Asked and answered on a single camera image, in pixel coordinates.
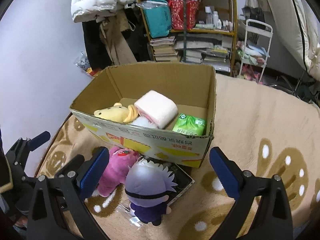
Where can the beige printed blanket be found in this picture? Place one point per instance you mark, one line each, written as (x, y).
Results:
(250, 120)

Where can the group of cosmetic bottles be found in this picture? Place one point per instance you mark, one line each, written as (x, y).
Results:
(217, 20)

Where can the green tissue pack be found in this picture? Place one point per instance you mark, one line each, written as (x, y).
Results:
(190, 125)

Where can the clear plastic wrapper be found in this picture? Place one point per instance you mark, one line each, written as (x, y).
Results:
(127, 217)

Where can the teal bag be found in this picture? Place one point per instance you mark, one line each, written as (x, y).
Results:
(157, 17)

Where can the stack of books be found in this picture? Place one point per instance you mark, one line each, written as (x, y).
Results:
(163, 50)

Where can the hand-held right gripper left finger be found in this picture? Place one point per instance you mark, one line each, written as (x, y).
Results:
(93, 172)

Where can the printed cardboard box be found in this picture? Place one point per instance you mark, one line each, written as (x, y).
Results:
(175, 152)

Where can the white trolley cart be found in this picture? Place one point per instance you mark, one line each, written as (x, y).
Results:
(252, 52)

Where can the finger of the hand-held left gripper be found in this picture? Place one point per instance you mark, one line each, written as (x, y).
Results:
(40, 138)
(72, 163)

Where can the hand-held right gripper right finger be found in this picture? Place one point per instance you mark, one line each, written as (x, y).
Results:
(222, 172)

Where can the green pole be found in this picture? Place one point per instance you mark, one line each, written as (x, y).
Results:
(184, 30)

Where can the pink plush toy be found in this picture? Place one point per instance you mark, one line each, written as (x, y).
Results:
(117, 170)

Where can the beige hanging garment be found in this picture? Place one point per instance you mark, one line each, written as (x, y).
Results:
(120, 47)

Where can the pile of magazines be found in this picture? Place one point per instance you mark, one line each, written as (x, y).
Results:
(207, 50)

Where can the black book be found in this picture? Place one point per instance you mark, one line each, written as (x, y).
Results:
(181, 180)

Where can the white fluffy plush toy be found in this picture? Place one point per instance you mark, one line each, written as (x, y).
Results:
(142, 122)

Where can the cream folded mattress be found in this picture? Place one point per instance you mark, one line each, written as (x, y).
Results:
(295, 25)

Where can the red patterned bag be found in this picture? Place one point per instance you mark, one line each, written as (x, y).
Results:
(178, 15)

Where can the silver-haired plush doll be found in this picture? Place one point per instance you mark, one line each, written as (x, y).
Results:
(147, 180)

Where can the dark hanging clothes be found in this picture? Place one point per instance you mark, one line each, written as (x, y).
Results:
(140, 37)

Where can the yellow dog plush toy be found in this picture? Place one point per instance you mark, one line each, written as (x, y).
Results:
(112, 112)

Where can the pink roll cake plush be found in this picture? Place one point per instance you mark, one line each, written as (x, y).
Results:
(157, 107)

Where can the black hanging garment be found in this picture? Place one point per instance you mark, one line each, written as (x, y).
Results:
(96, 47)

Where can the wooden shelf rack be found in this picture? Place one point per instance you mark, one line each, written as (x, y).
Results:
(235, 17)

